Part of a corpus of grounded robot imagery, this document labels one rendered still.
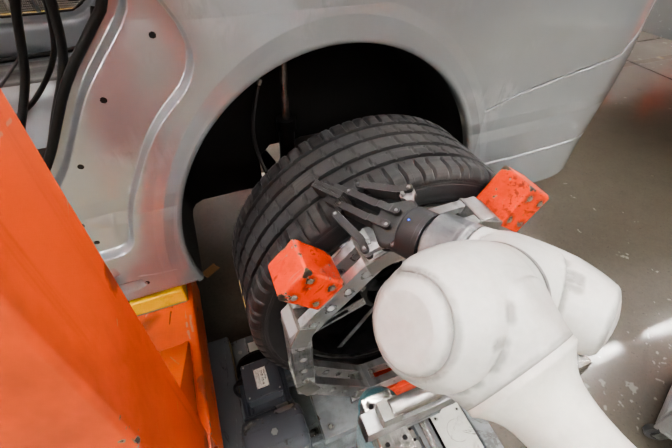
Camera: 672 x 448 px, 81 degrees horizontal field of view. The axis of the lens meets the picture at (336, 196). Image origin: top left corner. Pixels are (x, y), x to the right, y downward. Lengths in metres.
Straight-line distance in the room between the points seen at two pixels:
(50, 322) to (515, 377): 0.33
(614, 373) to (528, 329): 1.78
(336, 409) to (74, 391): 1.13
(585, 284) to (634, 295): 1.96
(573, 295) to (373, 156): 0.41
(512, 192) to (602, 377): 1.39
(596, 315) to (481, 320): 0.18
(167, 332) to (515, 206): 0.87
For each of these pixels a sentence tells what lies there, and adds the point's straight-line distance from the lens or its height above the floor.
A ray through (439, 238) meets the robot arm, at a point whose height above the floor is 1.24.
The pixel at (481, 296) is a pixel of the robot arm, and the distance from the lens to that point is 0.29.
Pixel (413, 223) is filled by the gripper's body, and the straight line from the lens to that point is 0.52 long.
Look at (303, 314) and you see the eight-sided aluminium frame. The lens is 0.70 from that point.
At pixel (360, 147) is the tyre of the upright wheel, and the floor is 1.18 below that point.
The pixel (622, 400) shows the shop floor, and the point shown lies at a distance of 2.04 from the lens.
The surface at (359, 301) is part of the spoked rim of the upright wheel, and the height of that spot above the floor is 0.83.
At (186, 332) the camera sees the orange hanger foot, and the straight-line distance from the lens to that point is 1.11.
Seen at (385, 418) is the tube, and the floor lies 1.00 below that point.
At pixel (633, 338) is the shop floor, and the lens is 2.24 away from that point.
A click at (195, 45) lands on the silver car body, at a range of 0.76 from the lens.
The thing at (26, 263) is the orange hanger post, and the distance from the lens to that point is 0.35.
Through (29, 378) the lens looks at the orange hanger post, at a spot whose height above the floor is 1.31.
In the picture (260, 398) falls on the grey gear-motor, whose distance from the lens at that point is 1.28.
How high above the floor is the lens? 1.59
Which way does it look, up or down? 41 degrees down
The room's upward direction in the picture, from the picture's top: straight up
